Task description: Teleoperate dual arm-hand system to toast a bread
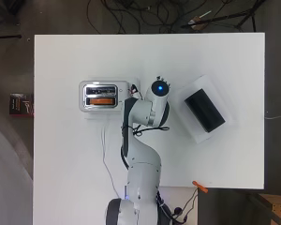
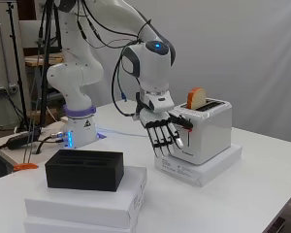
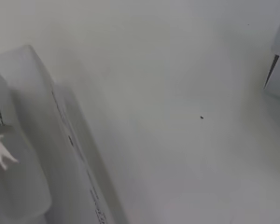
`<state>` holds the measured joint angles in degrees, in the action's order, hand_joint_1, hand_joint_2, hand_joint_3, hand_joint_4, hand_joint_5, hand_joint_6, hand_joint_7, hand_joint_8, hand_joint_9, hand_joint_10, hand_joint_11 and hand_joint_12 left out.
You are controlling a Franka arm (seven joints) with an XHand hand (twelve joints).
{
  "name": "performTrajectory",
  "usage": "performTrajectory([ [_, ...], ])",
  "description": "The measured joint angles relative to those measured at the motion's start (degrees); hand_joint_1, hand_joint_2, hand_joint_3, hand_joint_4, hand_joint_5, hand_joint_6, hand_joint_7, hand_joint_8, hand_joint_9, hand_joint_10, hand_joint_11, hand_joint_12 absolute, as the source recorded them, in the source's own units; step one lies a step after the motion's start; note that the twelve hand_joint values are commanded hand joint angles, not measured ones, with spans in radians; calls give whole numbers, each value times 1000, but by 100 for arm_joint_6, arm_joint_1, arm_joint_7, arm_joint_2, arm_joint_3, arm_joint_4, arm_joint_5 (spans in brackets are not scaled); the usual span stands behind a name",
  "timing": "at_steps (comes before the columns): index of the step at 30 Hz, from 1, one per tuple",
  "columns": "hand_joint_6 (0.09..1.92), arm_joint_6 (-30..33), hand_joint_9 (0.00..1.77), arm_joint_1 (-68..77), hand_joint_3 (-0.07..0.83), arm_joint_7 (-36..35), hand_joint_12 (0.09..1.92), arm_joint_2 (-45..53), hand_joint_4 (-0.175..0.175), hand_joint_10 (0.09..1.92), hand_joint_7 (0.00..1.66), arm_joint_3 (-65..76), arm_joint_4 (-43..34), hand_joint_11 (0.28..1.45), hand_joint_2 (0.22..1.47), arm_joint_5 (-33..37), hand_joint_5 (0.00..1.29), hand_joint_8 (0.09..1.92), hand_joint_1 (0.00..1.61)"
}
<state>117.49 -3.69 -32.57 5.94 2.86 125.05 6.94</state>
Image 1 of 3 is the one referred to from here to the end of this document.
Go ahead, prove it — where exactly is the white toaster cable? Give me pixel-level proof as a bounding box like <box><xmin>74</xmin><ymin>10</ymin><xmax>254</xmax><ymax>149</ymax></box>
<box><xmin>99</xmin><ymin>119</ymin><xmax>122</xmax><ymax>199</ymax></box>

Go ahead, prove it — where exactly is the black base cable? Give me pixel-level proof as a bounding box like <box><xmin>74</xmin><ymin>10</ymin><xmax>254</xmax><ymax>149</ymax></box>
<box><xmin>157</xmin><ymin>187</ymin><xmax>200</xmax><ymax>225</ymax></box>

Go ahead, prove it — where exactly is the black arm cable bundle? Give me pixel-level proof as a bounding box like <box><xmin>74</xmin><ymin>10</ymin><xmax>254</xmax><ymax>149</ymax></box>
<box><xmin>120</xmin><ymin>123</ymin><xmax>171</xmax><ymax>139</ymax></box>

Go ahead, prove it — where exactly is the white flat box stand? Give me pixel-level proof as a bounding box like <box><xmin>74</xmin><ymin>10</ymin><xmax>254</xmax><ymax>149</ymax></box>
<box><xmin>174</xmin><ymin>74</ymin><xmax>242</xmax><ymax>144</ymax></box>

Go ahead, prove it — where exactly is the orange clamp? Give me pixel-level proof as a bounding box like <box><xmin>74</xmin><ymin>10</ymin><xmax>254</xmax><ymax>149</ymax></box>
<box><xmin>191</xmin><ymin>180</ymin><xmax>209</xmax><ymax>193</ymax></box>

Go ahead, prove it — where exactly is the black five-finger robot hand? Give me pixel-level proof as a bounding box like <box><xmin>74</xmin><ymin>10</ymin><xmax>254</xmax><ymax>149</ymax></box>
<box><xmin>128</xmin><ymin>74</ymin><xmax>172</xmax><ymax>101</ymax></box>

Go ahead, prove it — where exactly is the white floor cable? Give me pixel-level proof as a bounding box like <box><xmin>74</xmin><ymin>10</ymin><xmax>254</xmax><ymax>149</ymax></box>
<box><xmin>265</xmin><ymin>112</ymin><xmax>281</xmax><ymax>121</ymax></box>

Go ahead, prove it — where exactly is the black floor cable tangle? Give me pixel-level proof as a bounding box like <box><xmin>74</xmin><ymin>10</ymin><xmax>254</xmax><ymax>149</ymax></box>
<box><xmin>86</xmin><ymin>0</ymin><xmax>210</xmax><ymax>34</ymax></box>

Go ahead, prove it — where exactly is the white steel toaster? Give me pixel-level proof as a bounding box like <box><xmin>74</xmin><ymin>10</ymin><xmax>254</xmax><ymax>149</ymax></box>
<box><xmin>79</xmin><ymin>80</ymin><xmax>131</xmax><ymax>113</ymax></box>

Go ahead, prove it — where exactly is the black foam block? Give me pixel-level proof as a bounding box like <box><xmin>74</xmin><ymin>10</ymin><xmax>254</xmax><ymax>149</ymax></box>
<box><xmin>184</xmin><ymin>88</ymin><xmax>227</xmax><ymax>133</ymax></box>

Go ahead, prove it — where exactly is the toy bread slice orange crust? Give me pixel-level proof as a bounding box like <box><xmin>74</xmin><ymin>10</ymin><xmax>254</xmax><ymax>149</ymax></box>
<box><xmin>86</xmin><ymin>97</ymin><xmax>117</xmax><ymax>106</ymax></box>

